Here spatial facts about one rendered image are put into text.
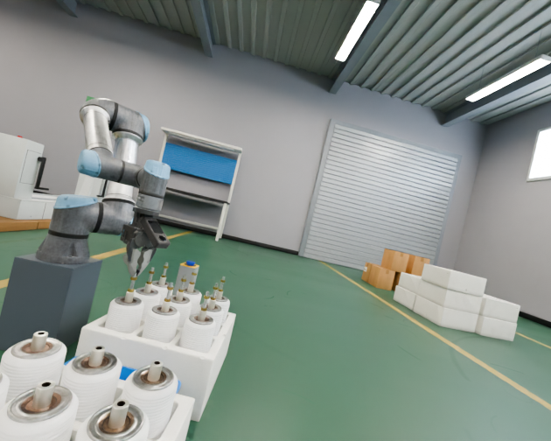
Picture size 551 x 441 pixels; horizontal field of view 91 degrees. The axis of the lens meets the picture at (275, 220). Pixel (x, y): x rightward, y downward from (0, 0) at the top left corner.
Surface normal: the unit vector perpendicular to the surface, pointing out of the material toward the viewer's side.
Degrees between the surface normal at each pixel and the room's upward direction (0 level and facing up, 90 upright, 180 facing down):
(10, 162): 90
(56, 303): 90
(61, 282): 90
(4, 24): 90
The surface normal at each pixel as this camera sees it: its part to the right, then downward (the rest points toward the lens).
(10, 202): 0.10, 0.02
